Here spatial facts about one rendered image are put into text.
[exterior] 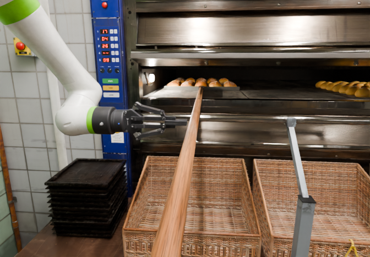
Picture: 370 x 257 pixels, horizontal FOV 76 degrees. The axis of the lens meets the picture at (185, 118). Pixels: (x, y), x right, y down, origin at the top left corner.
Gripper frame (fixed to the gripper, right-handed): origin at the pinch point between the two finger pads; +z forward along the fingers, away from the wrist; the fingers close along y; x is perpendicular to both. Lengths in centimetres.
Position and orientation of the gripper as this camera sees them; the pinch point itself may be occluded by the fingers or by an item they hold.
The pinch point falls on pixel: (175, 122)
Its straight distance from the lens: 77.1
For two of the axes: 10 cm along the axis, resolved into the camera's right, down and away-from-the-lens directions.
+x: -0.9, 2.3, -9.7
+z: 10.0, 0.2, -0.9
